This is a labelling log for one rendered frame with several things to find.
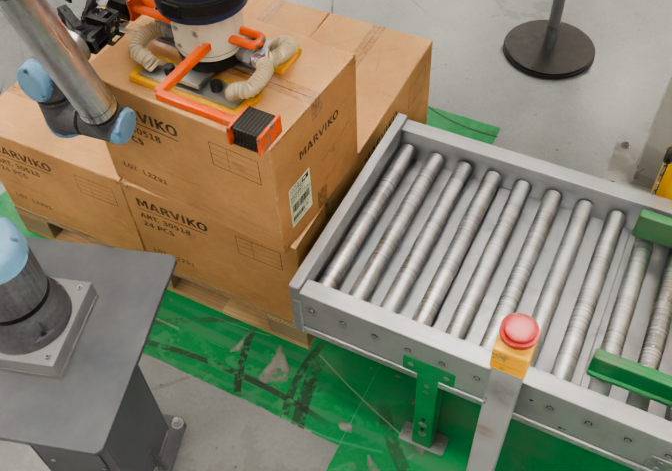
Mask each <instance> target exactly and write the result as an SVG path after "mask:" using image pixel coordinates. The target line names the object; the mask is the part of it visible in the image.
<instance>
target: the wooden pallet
mask: <svg viewBox="0 0 672 471"><path fill-rule="evenodd" d="M14 207H15V209H16V211H17V212H18V214H19V216H20V218H21V220H22V221H23V223H24V225H25V227H26V229H27V230H29V231H32V232H34V233H36V234H39V235H41V236H43V237H46V238H48V239H51V240H59V241H66V242H74V243H82V244H90V245H98V246H105V247H113V248H118V247H116V246H113V245H111V244H108V243H106V242H103V241H101V240H99V239H96V238H94V237H91V236H89V235H87V234H84V233H82V232H79V231H77V230H75V229H72V228H70V227H67V226H65V225H63V224H60V223H58V222H55V221H53V220H51V219H48V218H46V217H43V216H41V215H39V214H36V213H34V212H31V211H29V210H27V209H24V208H22V207H19V206H17V205H15V204H14ZM167 289H168V290H170V291H172V292H175V293H177V294H179V295H182V296H184V297H186V298H189V299H191V300H193V301H196V302H198V303H200V304H203V305H205V306H207V307H210V308H212V309H214V310H217V311H219V312H222V313H224V314H226V315H229V316H231V317H233V318H236V319H238V320H240V321H243V322H245V323H247V324H250V325H252V326H254V327H257V328H259V329H261V330H264V331H266V332H268V333H271V334H273V335H275V336H278V337H280V338H283V339H285V340H287V341H290V342H292V343H294V344H297V345H299V346H301V347H304V348H306V349H308V350H309V349H310V347H311V345H312V344H313V342H314V340H315V339H316V336H314V335H311V334H309V333H306V332H305V331H304V332H302V331H300V330H298V329H295V325H294V321H293V320H291V319H289V318H286V317H284V316H281V315H279V314H277V313H274V312H272V311H269V310H267V309H265V308H262V307H260V306H257V305H255V304H253V303H250V302H248V301H245V300H243V299H241V298H238V297H236V296H233V295H231V294H229V293H226V292H224V291H221V290H219V289H216V288H214V287H212V286H209V285H207V284H204V283H202V282H200V281H197V280H195V279H192V278H190V277H188V276H185V275H183V274H180V273H178V272H176V271H174V272H173V275H172V277H171V280H170V283H169V285H168V288H167Z"/></svg>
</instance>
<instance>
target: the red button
mask: <svg viewBox="0 0 672 471"><path fill-rule="evenodd" d="M499 334H500V337H501V339H502V341H503V342H504V343H505V344H506V345H507V346H509V347H511V348H513V349H516V350H527V349H530V348H532V347H534V346H535V345H536V344H537V342H538V340H539V337H540V328H539V325H538V323H537V322H536V321H535V320H534V319H533V318H532V317H530V316H528V315H526V314H523V313H512V314H509V315H507V316H506V317H505V318H504V319H503V320H502V321H501V324H500V328H499Z"/></svg>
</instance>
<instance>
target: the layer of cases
mask: <svg viewBox="0 0 672 471"><path fill-rule="evenodd" d="M241 11H242V15H244V16H247V17H250V18H252V19H255V20H258V21H261V22H264V23H267V24H270V25H273V26H276V27H279V28H281V29H284V30H287V31H290V32H293V33H296V34H299V35H302V36H305V37H307V38H310V39H313V40H316V41H319V42H322V43H325V44H328V45H331V46H333V47H336V48H339V49H342V50H345V51H348V52H351V53H354V54H355V55H356V102H357V154H358V161H357V162H356V164H355V165H354V166H353V167H352V169H351V170H350V171H349V173H348V174H347V175H346V176H345V178H344V179H343V180H342V182H341V183H340V184H339V185H338V187H337V188H336V189H335V190H334V192H333V193H332V194H331V196H330V197H329V198H328V199H327V201H326V202H325V203H324V204H323V206H322V207H321V208H320V210H319V211H318V212H317V213H316V215H315V216H314V217H313V218H312V220H311V221H310V222H309V224H308V225H307V226H306V227H305V229H304V230H303V231H302V233H301V234H300V235H299V236H298V238H297V239H296V240H295V241H294V243H293V244H292V245H291V247H290V248H289V249H288V250H287V252H286V253H282V252H280V251H278V250H276V249H274V248H272V247H269V246H267V245H265V244H263V243H261V242H259V241H257V240H254V239H252V238H250V237H248V236H246V235H244V234H242V233H239V232H237V231H235V230H233V229H231V228H229V227H227V226H224V225H222V224H220V223H218V222H216V221H214V220H212V219H210V218H207V217H205V216H203V215H201V214H199V213H197V212H195V211H192V210H190V209H188V208H186V207H184V206H182V205H180V204H177V203H175V202H173V201H171V200H169V199H167V198H165V197H162V196H160V195H158V194H156V193H154V192H152V191H150V190H148V189H145V188H143V187H141V186H139V185H137V184H135V183H133V182H130V181H128V180H126V179H124V178H122V177H120V176H118V175H117V173H116V170H115V167H114V165H113V162H112V159H111V157H110V154H109V151H108V149H107V146H106V143H105V141H103V140H99V139H96V138H92V137H88V136H84V135H79V136H76V137H74V138H60V137H57V136H56V135H54V134H53V133H52V132H51V131H50V129H49V128H48V126H47V125H46V123H45V119H44V116H43V114H42V112H41V110H40V108H39V105H38V103H37V101H34V100H32V99H31V98H29V97H28V96H27V95H26V94H25V93H24V92H23V90H22V88H20V86H19V84H18V82H16V83H15V84H14V85H13V86H11V87H10V88H9V89H8V90H7V91H6V92H5V93H4V94H2V95H1V96H0V180H1V182H2V183H3V185H4V187H5V189H6V191H7V192H8V194H9V196H10V198H11V200H12V201H13V203H14V204H15V205H17V206H19V207H22V208H24V209H27V210H29V211H31V212H34V213H36V214H39V215H41V216H43V217H46V218H48V219H51V220H53V221H55V222H58V223H60V224H63V225H65V226H67V227H70V228H72V229H75V230H77V231H79V232H82V233H84V234H87V235H89V236H91V237H94V238H96V239H99V240H101V241H103V242H106V243H108V244H111V245H113V246H116V247H118V248H121V249H129V250H137V251H144V252H152V253H160V254H168V255H173V256H174V257H175V259H176V261H177V264H176V267H175V270H174V271H176V272H178V273H180V274H183V275H185V276H188V277H190V278H192V279H195V280H197V281H200V282H202V283H204V284H207V285H209V286H212V287H214V288H216V289H219V290H221V291H224V292H226V293H229V294H231V295H233V296H236V297H238V298H241V299H243V300H245V301H248V302H250V303H253V304H255V305H257V306H260V307H262V308H265V309H267V310H269V311H272V312H274V313H277V314H279V315H281V316H284V317H286V318H289V319H291V320H293V321H294V319H293V312H292V305H291V297H290V292H289V283H290V282H291V280H292V278H293V277H294V275H295V274H296V272H297V271H298V269H299V268H300V266H301V264H302V263H303V261H304V260H305V258H306V257H307V255H308V254H309V252H310V250H311V249H312V247H313V246H314V244H315V243H316V241H317V240H318V238H319V236H320V235H321V233H322V232H323V230H324V229H325V227H326V225H327V224H328V222H329V221H330V219H331V218H332V216H333V215H334V213H335V211H336V210H337V208H338V207H339V205H340V204H341V202H342V201H343V199H344V197H345V196H346V194H347V193H348V191H349V190H350V188H351V187H352V185H353V183H354V182H355V180H356V179H357V177H358V176H359V174H360V172H361V171H362V169H363V168H364V166H365V165H366V163H367V162H368V160H369V158H370V157H371V155H372V154H373V152H374V151H375V149H376V148H377V146H378V144H379V143H380V141H381V140H382V138H383V137H384V135H385V134H386V132H387V130H388V129H389V127H390V126H391V124H392V123H393V121H394V120H395V118H396V116H397V115H398V113H400V114H404V115H407V120H408V119H409V120H412V121H415V122H418V123H422V124H425V125H427V112H428V98H429V85H430V71H431V58H432V44H433V41H432V40H429V39H426V38H422V37H418V36H415V35H411V34H407V33H404V32H400V31H396V30H392V29H389V28H385V27H381V26H378V25H374V24H370V23H367V22H363V21H359V20H355V19H352V18H348V17H344V16H341V15H337V14H333V13H330V15H329V12H326V11H322V10H318V9H315V8H311V7H307V6H304V5H300V4H296V3H292V2H289V1H285V0H248V1H247V3H246V5H245V6H244V7H243V9H241Z"/></svg>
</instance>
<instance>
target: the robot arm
mask: <svg viewBox="0 0 672 471"><path fill-rule="evenodd" d="M107 2H108V0H87V1H86V4H85V8H84V9H83V10H84V11H83V12H82V16H81V20H79V19H78V18H77V17H76V16H75V15H74V13H73V12H72V10H71V9H70V8H69V7H68V6H67V5H66V4H65V5H62V6H60V7H57V10H58V13H57V14H58V16H57V14H56V13H55V11H54V10H53V9H52V7H51V6H50V4H49V3H48V1H47V0H0V13H1V14H2V16H3V17H4V18H5V20H6V21H7V22H8V23H9V25H10V26H11V27H12V29H13V30H14V31H15V32H16V34H17V35H18V36H19V37H20V39H21V40H22V41H23V43H24V44H25V45H26V46H27V48H28V49H29V50H30V52H31V53H32V54H33V56H32V57H31V58H30V59H28V60H26V61H25V62H24V63H23V65H22V66H21V67H20V68H19V69H18V71H17V75H16V76H17V82H18V84H19V86H20V88H22V90H23V92H24V93H25V94H26V95H27V96H28V97H29V98H31V99H32V100H34V101H37V103H38V105H39V108H40V110H41V112H42V114H43V116H44V119H45V123H46V125H47V126H48V128H49V129H50V131H51V132H52V133H53V134H54V135H56V136H57V137H60V138H74V137H76V136H79V135H84V136H88V137H92V138H96V139H99V140H103V141H107V142H111V144H119V145H122V144H125V143H126V142H128V141H129V140H130V138H131V136H132V134H133V133H134V130H135V126H136V116H135V113H134V111H133V110H132V109H129V108H128V107H122V106H120V105H119V103H118V102H117V100H116V99H115V97H114V96H113V95H112V94H111V93H110V92H109V90H108V89H107V87H106V86H105V84H104V83H103V82H102V80H101V79H100V77H99V76H98V74H97V73H96V71H95V70H94V68H93V67H92V65H91V64H90V63H89V59H90V57H91V53H92V54H95V55H96V54H98V53H99V52H100V51H101V50H102V49H103V48H104V47H105V46H106V45H110V46H114V45H115V44H116V43H117V42H118V41H119V40H120V39H121V38H122V37H123V36H124V35H125V33H132V31H130V30H128V29H126V28H125V27H126V26H127V25H128V24H129V21H122V20H121V19H120V16H119V14H117V13H118V11H117V10H114V9H112V8H109V7H106V8H105V9H104V8H95V7H97V6H98V4H99V5H100V6H102V7H103V6H105V5H106V4H107ZM63 24H64V25H65V26H66V27H67V28H68V30H67V29H66V27H65V26H64V25H63ZM122 32H125V33H122ZM116 35H118V36H120V37H119V38H118V39H117V40H116V41H115V42H114V41H112V39H113V38H114V37H115V36H116ZM71 313H72V303H71V299H70V296H69V295H68V293H67V291H66V289H65V288H64V287H63V286H62V285H61V284H60V283H59V282H58V281H56V280H54V279H53V278H51V277H49V276H47V275H46V274H45V273H44V271H43V269H42V267H41V266H40V264H39V262H38V261H37V259H36V257H35V255H34V254H33V252H32V250H31V249H30V247H29V245H28V243H27V241H26V239H25V237H24V235H23V234H22V232H21V231H20V230H19V229H18V228H17V227H16V226H15V225H14V224H13V223H12V222H11V221H10V220H9V219H7V218H5V217H2V216H0V353H3V354H6V355H25V354H29V353H33V352H35V351H38V350H40V349H42V348H44V347H46V346H47V345H49V344H50V343H52V342H53V341H54V340H55V339H57V338H58V337H59V336H60V334H61V333H62V332H63V331H64V329H65V328H66V326H67V325H68V322H69V320H70V317H71Z"/></svg>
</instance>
